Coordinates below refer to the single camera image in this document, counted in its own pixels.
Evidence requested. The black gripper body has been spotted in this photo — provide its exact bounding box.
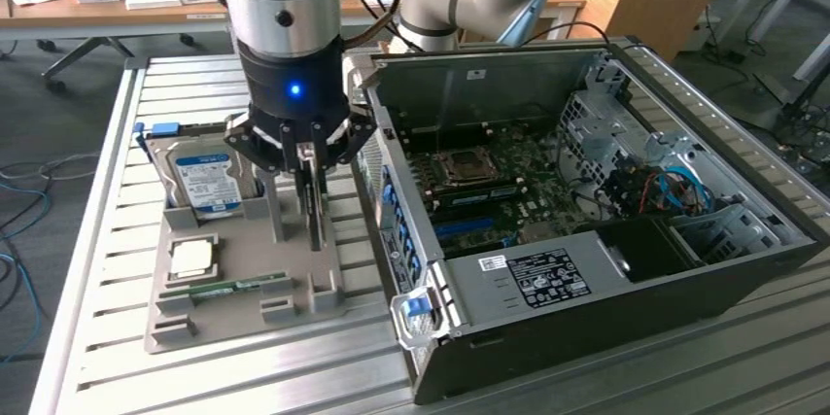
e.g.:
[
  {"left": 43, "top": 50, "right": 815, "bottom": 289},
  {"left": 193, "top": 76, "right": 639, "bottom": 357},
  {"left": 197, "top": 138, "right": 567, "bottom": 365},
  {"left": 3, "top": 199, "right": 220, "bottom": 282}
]
[{"left": 235, "top": 39, "right": 355, "bottom": 150}]

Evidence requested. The black graphics card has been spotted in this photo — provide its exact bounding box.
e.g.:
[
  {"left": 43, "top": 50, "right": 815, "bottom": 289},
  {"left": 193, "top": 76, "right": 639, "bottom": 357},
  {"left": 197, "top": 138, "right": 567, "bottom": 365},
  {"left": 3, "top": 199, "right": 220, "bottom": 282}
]
[{"left": 295, "top": 142, "right": 331, "bottom": 253}]

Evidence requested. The hard disk with blue label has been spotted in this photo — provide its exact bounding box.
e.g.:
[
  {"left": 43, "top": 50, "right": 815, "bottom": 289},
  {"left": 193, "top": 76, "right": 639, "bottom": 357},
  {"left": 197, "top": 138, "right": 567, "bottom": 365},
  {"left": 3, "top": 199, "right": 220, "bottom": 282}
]
[{"left": 132, "top": 121, "right": 261, "bottom": 222}]

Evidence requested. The CPU socket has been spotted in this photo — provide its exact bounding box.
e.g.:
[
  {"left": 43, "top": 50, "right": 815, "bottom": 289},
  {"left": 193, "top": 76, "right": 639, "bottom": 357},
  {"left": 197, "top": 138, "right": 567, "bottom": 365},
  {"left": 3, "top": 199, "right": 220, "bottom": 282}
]
[{"left": 432, "top": 147, "right": 506, "bottom": 189}]

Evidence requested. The installed black RAM stick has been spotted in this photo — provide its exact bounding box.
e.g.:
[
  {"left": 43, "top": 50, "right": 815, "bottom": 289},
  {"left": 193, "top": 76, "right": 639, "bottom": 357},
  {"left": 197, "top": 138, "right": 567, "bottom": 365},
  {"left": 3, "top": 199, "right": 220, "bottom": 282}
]
[{"left": 432, "top": 183, "right": 522, "bottom": 208}]

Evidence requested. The grey parts rack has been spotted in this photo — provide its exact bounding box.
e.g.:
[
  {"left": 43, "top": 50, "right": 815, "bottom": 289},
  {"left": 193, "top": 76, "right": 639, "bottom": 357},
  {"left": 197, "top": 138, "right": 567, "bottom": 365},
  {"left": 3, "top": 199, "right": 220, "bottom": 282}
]
[{"left": 143, "top": 161, "right": 352, "bottom": 356}]

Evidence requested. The silver CPU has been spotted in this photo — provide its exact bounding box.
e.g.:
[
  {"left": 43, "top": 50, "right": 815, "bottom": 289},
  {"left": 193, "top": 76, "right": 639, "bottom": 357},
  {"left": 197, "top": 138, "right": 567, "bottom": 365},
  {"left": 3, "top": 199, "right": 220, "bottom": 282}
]
[{"left": 168, "top": 239, "right": 216, "bottom": 279}]

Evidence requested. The blue expansion slot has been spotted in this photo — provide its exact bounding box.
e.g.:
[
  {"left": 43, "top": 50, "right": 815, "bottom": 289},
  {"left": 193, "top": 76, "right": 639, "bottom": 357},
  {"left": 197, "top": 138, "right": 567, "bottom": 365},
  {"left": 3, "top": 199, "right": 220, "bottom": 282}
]
[{"left": 432, "top": 217, "right": 495, "bottom": 240}]

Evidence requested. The green motherboard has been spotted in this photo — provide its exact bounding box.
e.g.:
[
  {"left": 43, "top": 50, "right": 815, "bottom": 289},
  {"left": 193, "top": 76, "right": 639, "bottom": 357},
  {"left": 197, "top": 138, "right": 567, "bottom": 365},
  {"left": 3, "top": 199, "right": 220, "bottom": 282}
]
[{"left": 392, "top": 121, "right": 615, "bottom": 259}]

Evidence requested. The green RAM stick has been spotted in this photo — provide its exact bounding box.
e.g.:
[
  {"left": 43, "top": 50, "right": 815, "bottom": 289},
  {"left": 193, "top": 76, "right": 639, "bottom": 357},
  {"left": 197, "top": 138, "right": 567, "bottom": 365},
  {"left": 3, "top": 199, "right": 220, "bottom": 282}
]
[{"left": 185, "top": 274, "right": 292, "bottom": 296}]

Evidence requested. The grey desk leg with castors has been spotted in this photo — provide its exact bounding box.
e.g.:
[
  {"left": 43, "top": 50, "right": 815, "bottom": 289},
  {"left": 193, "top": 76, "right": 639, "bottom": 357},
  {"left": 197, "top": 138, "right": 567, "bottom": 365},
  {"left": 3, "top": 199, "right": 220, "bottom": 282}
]
[{"left": 36, "top": 34, "right": 199, "bottom": 93}]

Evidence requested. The blue case latch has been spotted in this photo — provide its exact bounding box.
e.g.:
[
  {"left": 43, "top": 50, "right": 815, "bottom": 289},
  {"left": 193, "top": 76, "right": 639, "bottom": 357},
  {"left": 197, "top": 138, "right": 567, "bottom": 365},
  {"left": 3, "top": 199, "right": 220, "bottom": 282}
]
[{"left": 400, "top": 288, "right": 435, "bottom": 323}]

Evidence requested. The grey power supply unit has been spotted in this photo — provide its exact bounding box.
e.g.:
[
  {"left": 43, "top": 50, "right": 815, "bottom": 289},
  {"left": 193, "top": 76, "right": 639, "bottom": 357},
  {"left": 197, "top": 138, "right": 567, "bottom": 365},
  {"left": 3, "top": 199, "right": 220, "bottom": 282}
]
[{"left": 442, "top": 231, "right": 635, "bottom": 329}]

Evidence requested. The silver disk bay cage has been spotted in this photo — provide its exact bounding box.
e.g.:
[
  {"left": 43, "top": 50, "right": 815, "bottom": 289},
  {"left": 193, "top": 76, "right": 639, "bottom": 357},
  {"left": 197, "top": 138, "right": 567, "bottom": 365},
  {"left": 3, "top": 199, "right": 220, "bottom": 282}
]
[{"left": 555, "top": 87, "right": 708, "bottom": 178}]

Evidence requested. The black open PC case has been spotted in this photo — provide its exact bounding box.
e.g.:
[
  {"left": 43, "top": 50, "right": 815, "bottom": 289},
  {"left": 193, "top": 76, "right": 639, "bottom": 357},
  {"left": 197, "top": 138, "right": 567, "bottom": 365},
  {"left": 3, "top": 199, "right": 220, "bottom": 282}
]
[{"left": 351, "top": 35, "right": 830, "bottom": 406}]

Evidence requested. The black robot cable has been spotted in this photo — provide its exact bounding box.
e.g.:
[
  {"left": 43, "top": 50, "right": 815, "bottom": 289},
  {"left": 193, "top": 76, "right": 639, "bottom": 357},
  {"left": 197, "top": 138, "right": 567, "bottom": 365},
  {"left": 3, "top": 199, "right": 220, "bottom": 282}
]
[{"left": 339, "top": 0, "right": 427, "bottom": 52}]

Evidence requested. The blue floor cable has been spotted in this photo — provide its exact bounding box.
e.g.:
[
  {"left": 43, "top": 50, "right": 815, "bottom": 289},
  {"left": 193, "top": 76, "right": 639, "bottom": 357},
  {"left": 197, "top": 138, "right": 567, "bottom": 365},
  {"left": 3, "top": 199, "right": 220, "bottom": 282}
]
[{"left": 0, "top": 180, "right": 52, "bottom": 365}]

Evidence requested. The black cable behind case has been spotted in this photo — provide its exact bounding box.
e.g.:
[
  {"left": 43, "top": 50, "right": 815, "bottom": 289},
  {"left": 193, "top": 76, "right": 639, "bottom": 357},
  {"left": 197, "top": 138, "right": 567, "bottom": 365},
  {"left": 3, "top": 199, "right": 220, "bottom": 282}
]
[{"left": 548, "top": 20, "right": 651, "bottom": 52}]

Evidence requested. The red wire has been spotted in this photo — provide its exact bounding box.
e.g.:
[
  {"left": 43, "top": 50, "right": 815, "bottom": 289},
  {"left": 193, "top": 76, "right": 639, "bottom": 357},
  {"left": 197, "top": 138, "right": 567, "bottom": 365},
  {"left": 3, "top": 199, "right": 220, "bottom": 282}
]
[{"left": 634, "top": 172, "right": 655, "bottom": 215}]

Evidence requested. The blue wire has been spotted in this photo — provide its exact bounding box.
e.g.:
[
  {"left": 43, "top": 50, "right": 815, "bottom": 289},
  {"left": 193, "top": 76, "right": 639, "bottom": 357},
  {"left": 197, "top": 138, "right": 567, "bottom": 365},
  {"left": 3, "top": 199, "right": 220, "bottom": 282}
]
[{"left": 651, "top": 165, "right": 715, "bottom": 217}]

